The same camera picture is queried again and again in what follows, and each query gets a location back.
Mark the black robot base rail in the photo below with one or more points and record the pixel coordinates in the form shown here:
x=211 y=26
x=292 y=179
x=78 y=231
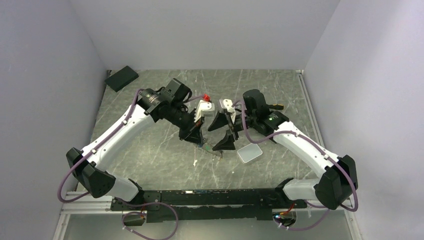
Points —
x=210 y=204

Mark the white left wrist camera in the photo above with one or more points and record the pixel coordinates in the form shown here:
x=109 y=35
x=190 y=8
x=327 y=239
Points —
x=203 y=109

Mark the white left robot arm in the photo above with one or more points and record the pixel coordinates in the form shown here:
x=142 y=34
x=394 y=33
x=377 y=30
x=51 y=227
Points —
x=90 y=164

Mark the black yellow handled screwdriver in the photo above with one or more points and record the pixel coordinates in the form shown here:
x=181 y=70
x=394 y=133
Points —
x=278 y=107

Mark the aluminium frame rail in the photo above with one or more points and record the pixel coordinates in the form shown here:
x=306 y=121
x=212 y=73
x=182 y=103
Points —
x=92 y=206

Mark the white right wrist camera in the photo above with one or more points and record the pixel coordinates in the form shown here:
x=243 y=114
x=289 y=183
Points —
x=226 y=107

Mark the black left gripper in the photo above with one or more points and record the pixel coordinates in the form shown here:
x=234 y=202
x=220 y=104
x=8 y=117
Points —
x=195 y=136

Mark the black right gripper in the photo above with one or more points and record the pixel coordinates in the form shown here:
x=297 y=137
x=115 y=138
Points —
x=227 y=143

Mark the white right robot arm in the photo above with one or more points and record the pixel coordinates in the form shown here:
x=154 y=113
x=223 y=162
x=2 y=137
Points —
x=336 y=181

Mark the black box at rear left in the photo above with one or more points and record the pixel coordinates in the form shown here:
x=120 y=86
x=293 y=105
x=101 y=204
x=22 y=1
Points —
x=123 y=77

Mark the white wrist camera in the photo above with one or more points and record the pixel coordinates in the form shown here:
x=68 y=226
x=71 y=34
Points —
x=203 y=109
x=226 y=107

